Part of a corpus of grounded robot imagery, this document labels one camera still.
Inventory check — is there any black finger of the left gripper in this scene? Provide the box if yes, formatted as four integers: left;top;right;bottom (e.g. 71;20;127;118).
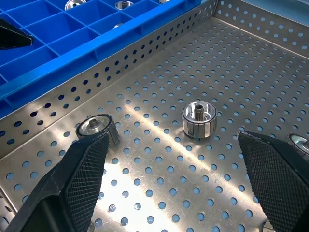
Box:
0;18;33;50

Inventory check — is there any perforated metal tray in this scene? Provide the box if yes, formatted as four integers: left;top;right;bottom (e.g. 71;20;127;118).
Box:
0;0;309;232

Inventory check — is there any metal nut in metal tray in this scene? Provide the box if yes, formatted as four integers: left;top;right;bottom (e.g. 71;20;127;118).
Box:
287;133;309;155

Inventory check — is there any blue compartment tray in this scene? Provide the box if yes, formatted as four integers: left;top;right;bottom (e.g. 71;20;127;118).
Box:
0;0;213;120

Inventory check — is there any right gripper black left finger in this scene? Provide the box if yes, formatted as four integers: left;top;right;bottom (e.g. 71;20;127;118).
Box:
6;133;111;232

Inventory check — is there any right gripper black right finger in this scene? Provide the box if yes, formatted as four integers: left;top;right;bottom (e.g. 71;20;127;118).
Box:
237;130;309;232

